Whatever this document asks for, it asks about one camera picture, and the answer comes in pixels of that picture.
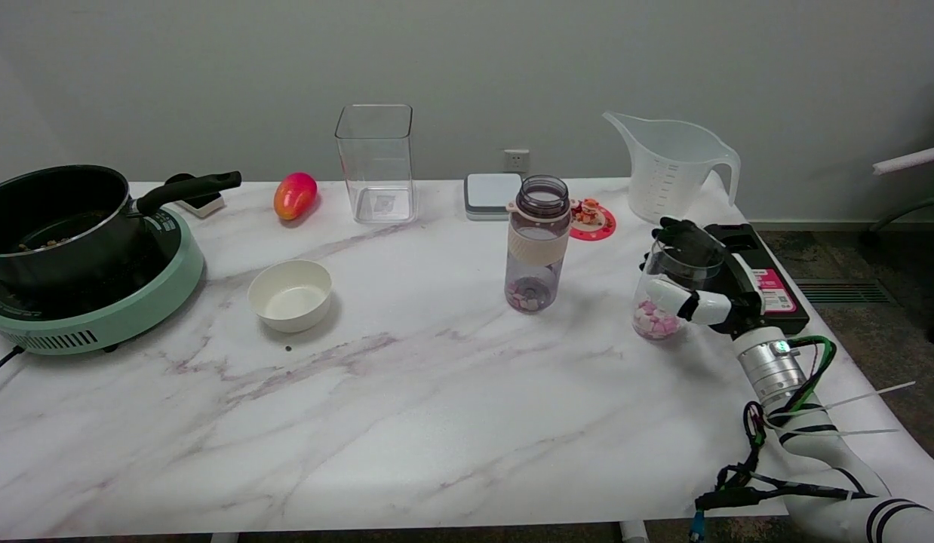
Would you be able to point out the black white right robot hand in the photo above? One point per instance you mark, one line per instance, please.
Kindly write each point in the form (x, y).
(712, 305)

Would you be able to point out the small clear measuring cup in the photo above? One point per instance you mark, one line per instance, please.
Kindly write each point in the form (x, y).
(648, 290)

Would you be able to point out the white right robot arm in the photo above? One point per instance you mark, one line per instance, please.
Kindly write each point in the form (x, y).
(814, 445)

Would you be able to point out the pink white candies in cup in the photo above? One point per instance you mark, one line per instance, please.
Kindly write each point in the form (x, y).
(654, 323)

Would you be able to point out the large translucent measuring jug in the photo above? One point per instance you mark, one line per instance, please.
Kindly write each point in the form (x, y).
(667, 177)

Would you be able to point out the black device with pink label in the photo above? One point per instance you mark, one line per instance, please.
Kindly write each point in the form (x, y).
(780, 298)

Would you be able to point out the floor vent grille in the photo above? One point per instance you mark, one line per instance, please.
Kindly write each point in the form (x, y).
(844, 292)

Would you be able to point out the red round coaster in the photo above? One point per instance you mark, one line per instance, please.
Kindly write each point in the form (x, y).
(599, 226)

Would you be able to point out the small orange figurine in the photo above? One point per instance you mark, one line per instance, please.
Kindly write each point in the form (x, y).
(587, 211)

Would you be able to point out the pink white candies in bottle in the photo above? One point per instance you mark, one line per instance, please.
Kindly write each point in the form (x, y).
(529, 296)

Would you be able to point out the clear bottle with beige sleeve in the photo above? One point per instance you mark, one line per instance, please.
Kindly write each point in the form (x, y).
(539, 245)

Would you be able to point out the dark curved chair leg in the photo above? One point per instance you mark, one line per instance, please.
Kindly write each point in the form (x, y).
(908, 207)

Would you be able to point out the white table leg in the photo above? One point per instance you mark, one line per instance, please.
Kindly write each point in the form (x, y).
(634, 532)
(224, 538)

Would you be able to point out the white grey kitchen scale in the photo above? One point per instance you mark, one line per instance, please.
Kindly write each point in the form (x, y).
(491, 194)

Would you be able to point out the white foam covered bar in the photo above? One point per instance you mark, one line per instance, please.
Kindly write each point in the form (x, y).
(916, 157)

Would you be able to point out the clear square plastic container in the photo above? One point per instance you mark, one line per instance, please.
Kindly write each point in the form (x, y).
(376, 170)

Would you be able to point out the white round bowl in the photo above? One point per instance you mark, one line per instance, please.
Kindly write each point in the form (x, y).
(290, 298)

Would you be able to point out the red yellow mango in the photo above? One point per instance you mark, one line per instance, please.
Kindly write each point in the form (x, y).
(294, 196)

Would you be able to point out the white black small box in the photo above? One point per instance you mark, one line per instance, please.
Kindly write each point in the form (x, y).
(203, 204)

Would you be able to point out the green induction cooker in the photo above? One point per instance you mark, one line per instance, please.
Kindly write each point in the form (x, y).
(135, 302)

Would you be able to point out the white wall socket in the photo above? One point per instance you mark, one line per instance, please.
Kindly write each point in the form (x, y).
(516, 160)

